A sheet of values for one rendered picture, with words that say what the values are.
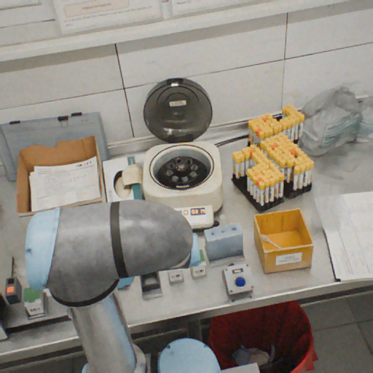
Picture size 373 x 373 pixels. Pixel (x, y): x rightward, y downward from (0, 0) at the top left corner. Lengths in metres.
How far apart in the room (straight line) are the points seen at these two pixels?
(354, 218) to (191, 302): 0.54
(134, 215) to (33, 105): 1.06
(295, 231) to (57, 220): 0.96
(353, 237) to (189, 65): 0.71
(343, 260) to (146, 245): 0.89
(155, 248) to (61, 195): 0.98
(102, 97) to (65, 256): 1.04
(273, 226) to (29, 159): 0.80
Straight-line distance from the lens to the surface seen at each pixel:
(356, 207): 1.72
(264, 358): 2.16
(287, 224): 1.62
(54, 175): 1.82
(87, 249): 0.80
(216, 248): 1.54
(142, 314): 1.51
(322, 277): 1.57
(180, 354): 1.13
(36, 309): 1.50
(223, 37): 1.74
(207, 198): 1.62
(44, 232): 0.81
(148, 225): 0.79
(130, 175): 1.71
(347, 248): 1.62
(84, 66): 1.73
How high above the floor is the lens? 2.15
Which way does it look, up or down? 45 degrees down
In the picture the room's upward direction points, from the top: 7 degrees counter-clockwise
